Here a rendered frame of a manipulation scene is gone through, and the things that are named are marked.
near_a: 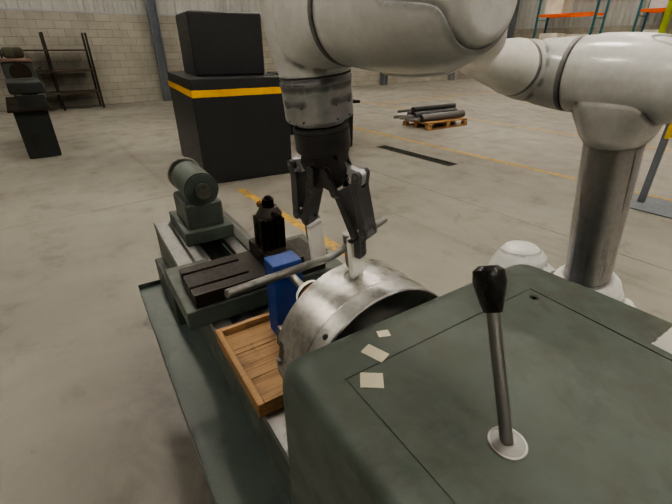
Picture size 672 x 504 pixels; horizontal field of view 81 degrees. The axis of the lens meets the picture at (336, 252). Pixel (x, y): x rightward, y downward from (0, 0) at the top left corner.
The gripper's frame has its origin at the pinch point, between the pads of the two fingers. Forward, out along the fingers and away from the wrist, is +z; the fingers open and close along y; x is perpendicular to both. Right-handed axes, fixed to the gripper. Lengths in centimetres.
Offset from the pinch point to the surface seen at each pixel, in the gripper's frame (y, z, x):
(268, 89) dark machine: -375, 41, 298
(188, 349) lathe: -87, 73, 1
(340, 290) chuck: 0.5, 7.1, -0.5
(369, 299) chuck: 6.2, 6.8, -0.1
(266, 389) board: -20.3, 40.1, -7.4
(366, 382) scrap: 17.6, 3.1, -15.6
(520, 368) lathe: 29.8, 5.1, -2.2
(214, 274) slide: -60, 32, 8
